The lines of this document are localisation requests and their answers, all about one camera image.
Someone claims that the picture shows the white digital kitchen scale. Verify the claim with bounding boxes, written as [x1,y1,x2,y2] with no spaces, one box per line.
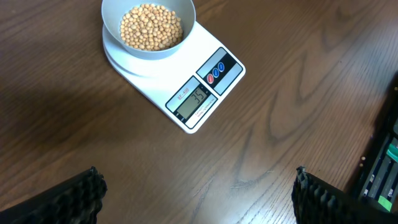
[102,23,246,134]

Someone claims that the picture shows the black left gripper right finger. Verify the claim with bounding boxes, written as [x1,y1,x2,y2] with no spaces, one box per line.
[292,166,397,224]

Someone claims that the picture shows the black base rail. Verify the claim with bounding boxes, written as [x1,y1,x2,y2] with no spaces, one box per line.
[348,74,397,212]

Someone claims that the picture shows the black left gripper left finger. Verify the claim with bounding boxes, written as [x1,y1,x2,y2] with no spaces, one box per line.
[1,167,108,224]

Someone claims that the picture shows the soybeans in bowl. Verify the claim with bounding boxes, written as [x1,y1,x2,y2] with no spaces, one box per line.
[119,4,183,51]

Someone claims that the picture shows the grey round bowl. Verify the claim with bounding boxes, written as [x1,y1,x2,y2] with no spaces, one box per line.
[101,0,197,60]

